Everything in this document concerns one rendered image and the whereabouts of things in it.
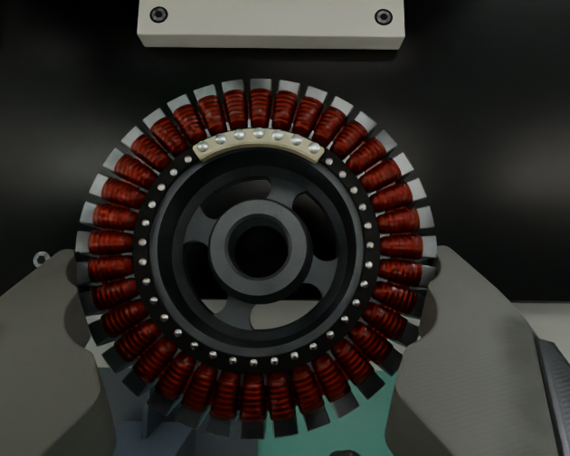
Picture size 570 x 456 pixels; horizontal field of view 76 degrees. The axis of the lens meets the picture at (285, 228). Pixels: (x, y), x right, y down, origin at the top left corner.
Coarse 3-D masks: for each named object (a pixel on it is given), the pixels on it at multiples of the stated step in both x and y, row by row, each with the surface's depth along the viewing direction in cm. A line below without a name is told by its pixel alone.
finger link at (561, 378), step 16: (544, 352) 8; (560, 352) 8; (544, 368) 7; (560, 368) 7; (544, 384) 7; (560, 384) 7; (560, 400) 7; (560, 416) 6; (560, 432) 6; (560, 448) 6
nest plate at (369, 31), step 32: (160, 0) 21; (192, 0) 21; (224, 0) 21; (256, 0) 21; (288, 0) 21; (320, 0) 21; (352, 0) 21; (384, 0) 21; (160, 32) 20; (192, 32) 20; (224, 32) 20; (256, 32) 20; (288, 32) 20; (320, 32) 20; (352, 32) 20; (384, 32) 20
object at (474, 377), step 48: (432, 288) 10; (480, 288) 10; (432, 336) 8; (480, 336) 8; (528, 336) 8; (432, 384) 7; (480, 384) 7; (528, 384) 7; (432, 432) 6; (480, 432) 6; (528, 432) 6
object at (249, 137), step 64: (192, 128) 11; (256, 128) 11; (320, 128) 12; (128, 192) 11; (192, 192) 13; (320, 192) 13; (384, 192) 11; (128, 256) 11; (384, 256) 11; (128, 320) 11; (192, 320) 11; (320, 320) 12; (384, 320) 11; (128, 384) 11; (192, 384) 10; (256, 384) 10; (320, 384) 11; (384, 384) 11
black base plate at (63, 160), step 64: (0, 0) 22; (64, 0) 22; (128, 0) 22; (448, 0) 22; (512, 0) 22; (0, 64) 21; (64, 64) 21; (128, 64) 21; (192, 64) 21; (256, 64) 21; (320, 64) 21; (384, 64) 21; (448, 64) 21; (512, 64) 21; (0, 128) 21; (64, 128) 21; (128, 128) 21; (384, 128) 21; (448, 128) 21; (512, 128) 21; (0, 192) 20; (64, 192) 20; (256, 192) 20; (448, 192) 20; (512, 192) 20; (0, 256) 20; (192, 256) 20; (256, 256) 20; (320, 256) 20; (512, 256) 20
